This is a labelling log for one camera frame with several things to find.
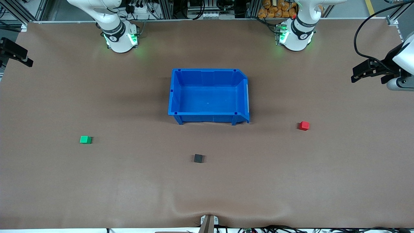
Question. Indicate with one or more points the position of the brown table mat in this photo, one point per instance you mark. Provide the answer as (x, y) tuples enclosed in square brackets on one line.
[(97, 194)]

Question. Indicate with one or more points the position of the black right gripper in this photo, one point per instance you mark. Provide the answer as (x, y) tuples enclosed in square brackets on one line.
[(9, 51)]

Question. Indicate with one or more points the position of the aluminium frame post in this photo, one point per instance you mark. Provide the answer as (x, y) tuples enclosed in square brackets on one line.
[(397, 13), (22, 9)]

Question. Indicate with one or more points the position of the red cube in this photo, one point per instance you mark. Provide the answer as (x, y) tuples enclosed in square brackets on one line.
[(303, 125)]

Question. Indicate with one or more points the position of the black cube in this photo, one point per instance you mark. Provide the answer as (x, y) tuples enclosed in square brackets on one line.
[(198, 158)]

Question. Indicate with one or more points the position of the blue plastic storage bin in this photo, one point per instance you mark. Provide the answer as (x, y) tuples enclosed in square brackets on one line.
[(207, 100)]

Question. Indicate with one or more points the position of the metal table clamp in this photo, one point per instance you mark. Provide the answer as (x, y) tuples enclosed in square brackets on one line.
[(209, 223)]

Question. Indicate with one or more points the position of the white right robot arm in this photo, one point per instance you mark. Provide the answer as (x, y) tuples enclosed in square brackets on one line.
[(118, 35)]

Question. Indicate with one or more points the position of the green cube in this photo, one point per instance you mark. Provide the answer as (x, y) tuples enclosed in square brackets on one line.
[(85, 139)]

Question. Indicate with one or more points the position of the orange snack bags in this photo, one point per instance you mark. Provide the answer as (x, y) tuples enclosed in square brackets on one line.
[(275, 9)]

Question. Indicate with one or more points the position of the white power strip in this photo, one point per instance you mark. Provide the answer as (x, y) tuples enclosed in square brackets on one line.
[(139, 9)]

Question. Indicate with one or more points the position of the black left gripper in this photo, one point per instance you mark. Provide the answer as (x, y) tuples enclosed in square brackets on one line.
[(386, 66)]

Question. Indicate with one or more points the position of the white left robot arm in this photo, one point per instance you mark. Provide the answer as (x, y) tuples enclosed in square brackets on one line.
[(299, 35)]

